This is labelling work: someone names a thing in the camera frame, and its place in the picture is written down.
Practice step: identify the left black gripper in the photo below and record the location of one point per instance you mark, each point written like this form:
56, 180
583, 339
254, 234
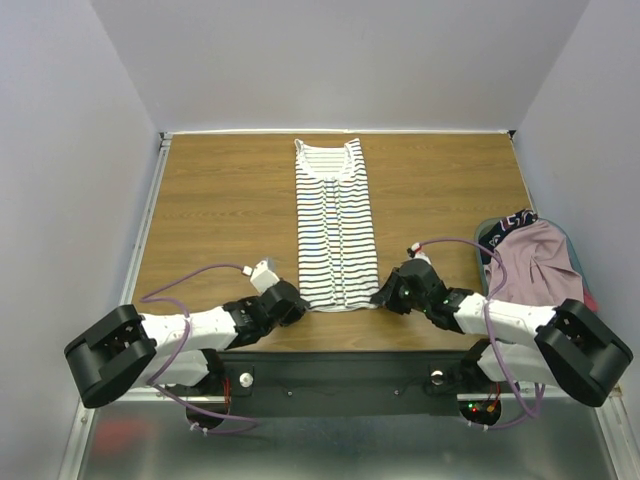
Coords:
295, 313

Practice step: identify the teal laundry basket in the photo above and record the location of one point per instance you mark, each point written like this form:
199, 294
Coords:
575, 263

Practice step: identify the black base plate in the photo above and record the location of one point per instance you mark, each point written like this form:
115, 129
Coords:
289, 384

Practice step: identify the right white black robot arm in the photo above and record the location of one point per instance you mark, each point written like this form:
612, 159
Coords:
566, 346

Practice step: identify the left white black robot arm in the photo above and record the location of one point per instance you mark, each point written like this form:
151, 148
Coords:
126, 349

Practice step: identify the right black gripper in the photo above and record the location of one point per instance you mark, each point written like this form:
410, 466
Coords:
386, 293

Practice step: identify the navy patterned garment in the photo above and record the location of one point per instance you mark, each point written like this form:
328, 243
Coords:
492, 232

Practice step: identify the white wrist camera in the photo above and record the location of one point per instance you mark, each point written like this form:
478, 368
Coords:
415, 252
262, 276

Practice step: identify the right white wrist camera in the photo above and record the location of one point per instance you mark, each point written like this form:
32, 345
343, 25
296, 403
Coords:
415, 252

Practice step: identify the pink tank top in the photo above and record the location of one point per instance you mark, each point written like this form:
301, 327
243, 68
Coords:
537, 267

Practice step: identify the black white striped tank top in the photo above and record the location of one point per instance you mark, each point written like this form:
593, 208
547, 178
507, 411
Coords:
337, 255

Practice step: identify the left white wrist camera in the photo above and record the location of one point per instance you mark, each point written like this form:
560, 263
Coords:
262, 276

